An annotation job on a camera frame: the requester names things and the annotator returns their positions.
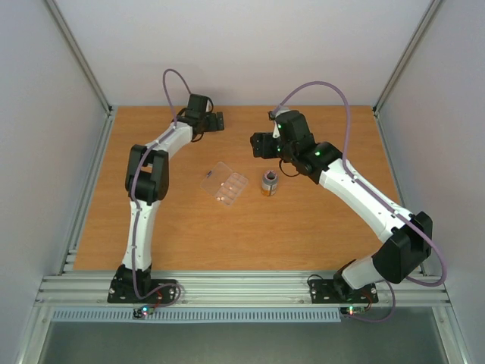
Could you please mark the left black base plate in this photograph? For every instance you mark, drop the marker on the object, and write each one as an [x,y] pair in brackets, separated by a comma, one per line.
[141,288]

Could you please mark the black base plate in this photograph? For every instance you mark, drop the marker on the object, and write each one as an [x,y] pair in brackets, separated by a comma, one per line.
[141,288]
[322,292]

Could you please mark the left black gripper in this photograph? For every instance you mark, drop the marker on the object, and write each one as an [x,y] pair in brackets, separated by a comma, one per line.
[214,127]

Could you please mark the aluminium corner post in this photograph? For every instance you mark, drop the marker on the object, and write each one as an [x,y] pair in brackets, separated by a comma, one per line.
[411,47]
[65,30]

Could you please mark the aluminium front frame rail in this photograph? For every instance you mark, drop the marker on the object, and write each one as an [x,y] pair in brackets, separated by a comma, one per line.
[225,289]

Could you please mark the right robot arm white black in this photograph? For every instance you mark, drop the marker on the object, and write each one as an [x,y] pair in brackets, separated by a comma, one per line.
[405,236]

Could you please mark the orange pill bottle grey cap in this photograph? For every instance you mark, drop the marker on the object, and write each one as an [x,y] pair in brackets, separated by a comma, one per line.
[269,183]

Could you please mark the small pills in organizer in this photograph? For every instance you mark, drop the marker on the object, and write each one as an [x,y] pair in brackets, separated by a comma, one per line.
[226,194]

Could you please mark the left small circuit board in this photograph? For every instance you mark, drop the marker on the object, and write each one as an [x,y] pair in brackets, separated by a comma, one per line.
[143,312]

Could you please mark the clear plastic pill organizer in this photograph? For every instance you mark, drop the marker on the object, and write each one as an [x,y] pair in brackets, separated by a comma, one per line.
[222,174]

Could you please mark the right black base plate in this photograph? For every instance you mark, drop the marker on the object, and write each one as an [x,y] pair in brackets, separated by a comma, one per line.
[322,292]

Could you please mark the left aluminium corner post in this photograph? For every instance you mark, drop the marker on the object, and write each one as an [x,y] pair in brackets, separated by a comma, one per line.
[65,30]

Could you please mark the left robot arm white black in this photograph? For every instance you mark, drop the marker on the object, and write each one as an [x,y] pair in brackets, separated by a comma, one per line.
[147,182]

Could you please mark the grey slotted cable duct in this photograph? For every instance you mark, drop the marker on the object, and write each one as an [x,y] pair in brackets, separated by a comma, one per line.
[198,315]

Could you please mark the right aluminium corner post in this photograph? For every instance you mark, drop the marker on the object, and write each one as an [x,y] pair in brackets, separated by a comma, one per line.
[411,47]

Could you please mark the right small circuit board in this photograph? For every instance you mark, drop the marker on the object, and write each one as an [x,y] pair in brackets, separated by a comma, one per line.
[354,310]

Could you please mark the small circuit board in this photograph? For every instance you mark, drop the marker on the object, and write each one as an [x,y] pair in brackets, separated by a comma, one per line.
[354,310]
[143,312]

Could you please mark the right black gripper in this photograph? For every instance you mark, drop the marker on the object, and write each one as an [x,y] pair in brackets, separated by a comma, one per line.
[261,139]

